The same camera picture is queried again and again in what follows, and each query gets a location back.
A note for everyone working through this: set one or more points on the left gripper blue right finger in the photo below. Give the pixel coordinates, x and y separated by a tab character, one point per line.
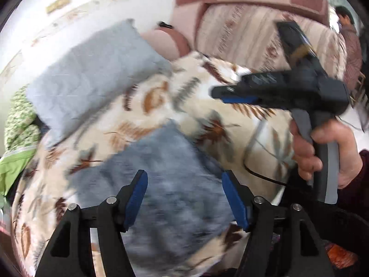
255	216

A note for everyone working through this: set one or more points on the green patterned folded quilt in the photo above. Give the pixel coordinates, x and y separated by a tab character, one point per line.
21	137

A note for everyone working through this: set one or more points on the beige wall switch plate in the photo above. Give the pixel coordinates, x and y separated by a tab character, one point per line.
58	4

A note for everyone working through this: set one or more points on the grey-blue denim pants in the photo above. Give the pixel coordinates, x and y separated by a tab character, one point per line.
183	208

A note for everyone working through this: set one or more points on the person's right hand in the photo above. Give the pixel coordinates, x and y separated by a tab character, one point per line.
308	161

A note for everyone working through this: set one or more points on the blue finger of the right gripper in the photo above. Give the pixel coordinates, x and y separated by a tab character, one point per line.
237	94

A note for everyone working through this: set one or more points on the small black object on headboard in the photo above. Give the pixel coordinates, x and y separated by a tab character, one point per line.
162	24

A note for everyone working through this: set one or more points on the striped floral cushion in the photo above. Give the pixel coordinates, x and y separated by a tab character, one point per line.
247	36

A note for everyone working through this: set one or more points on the person in background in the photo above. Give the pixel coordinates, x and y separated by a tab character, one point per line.
353	48

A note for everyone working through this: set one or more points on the leaf-print beige bed blanket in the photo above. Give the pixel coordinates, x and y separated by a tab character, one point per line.
253	142

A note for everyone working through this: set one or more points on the grey quilted pillow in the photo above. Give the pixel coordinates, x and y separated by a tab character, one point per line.
90	76

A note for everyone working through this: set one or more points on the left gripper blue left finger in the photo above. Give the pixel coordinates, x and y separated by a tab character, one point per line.
115	216

